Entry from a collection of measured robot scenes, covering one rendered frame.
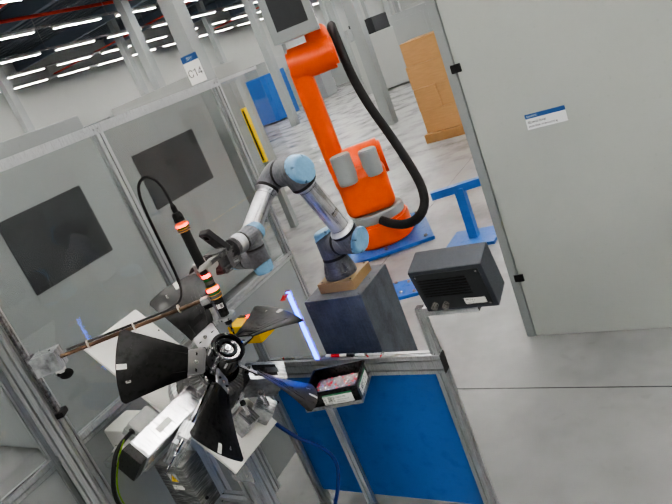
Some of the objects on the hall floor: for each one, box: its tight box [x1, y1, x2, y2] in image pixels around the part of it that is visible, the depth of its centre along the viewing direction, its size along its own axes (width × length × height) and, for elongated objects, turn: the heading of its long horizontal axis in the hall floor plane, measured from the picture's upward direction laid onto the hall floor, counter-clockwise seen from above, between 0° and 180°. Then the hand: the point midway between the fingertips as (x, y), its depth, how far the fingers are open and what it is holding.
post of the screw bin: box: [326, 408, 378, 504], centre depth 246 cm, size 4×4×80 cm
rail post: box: [270, 394, 334, 504], centre depth 285 cm, size 4×4×78 cm
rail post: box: [436, 368, 498, 504], centre depth 237 cm, size 4×4×78 cm
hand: (195, 269), depth 203 cm, fingers closed on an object, 4 cm apart
